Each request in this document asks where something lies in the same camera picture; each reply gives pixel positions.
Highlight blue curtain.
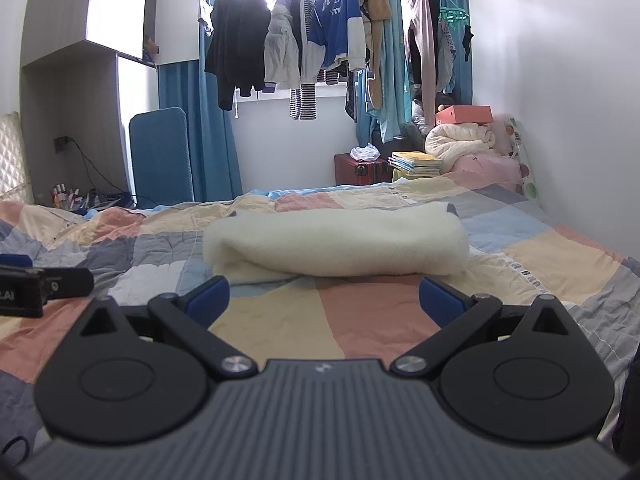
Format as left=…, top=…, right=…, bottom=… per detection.
left=157, top=0, right=244, bottom=203
left=440, top=0, right=474, bottom=111

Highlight black white striped garment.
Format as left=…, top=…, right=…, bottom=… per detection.
left=289, top=0, right=321, bottom=121

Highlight orange box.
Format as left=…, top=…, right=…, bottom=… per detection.
left=434, top=105, right=494, bottom=127

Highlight blue and white jersey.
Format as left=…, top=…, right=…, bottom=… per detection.
left=300, top=0, right=368, bottom=83

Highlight black power cable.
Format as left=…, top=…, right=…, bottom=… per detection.
left=67, top=137, right=136, bottom=208

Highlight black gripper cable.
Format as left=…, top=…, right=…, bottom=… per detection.
left=0, top=435, right=31, bottom=468

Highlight beige pink hanging pants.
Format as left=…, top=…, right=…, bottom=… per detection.
left=402, top=0, right=437, bottom=126

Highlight patchwork bed quilt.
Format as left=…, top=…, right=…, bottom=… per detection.
left=0, top=180, right=640, bottom=461

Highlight stack of books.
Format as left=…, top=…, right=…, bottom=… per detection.
left=387, top=150, right=443, bottom=177

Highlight black hanging jacket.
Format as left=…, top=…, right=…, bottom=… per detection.
left=203, top=0, right=273, bottom=112

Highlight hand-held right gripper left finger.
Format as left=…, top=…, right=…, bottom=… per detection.
left=67, top=275, right=259, bottom=379

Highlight dark patterned hanging garment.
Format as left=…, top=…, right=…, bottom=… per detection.
left=434, top=17, right=458, bottom=95

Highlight pink blanket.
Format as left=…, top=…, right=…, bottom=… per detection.
left=450, top=152, right=526, bottom=193

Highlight cream quilted headboard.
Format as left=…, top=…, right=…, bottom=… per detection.
left=0, top=111, right=35, bottom=203

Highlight dark cloth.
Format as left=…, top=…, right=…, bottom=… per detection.
left=611, top=370, right=640, bottom=461

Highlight cream rolled duvet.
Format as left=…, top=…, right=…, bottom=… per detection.
left=425, top=122, right=496, bottom=171

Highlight grey hanging jacket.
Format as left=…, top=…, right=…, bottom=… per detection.
left=263, top=0, right=303, bottom=93

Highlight red trunk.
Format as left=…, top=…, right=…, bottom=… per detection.
left=334, top=152, right=396, bottom=187

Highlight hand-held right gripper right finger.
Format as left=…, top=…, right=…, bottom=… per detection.
left=390, top=275, right=576, bottom=377

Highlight floral printed pillow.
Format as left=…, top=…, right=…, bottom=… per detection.
left=502, top=117, right=543, bottom=206

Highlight blue padded panel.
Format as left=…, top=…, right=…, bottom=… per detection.
left=128, top=106, right=196, bottom=209

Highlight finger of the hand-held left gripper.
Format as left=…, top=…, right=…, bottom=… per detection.
left=0, top=254, right=95, bottom=301

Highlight light blue hanging garment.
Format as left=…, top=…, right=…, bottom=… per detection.
left=355, top=10, right=413, bottom=143

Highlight cluster of cosmetic bottles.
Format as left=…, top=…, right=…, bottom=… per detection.
left=50, top=184, right=98, bottom=211

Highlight cream striped sweater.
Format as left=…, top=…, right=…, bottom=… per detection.
left=201, top=201, right=470, bottom=286

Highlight green clip hanger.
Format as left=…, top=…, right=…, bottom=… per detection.
left=437, top=0, right=472, bottom=26

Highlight grey wardrobe cabinet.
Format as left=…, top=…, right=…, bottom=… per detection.
left=20, top=0, right=160, bottom=206

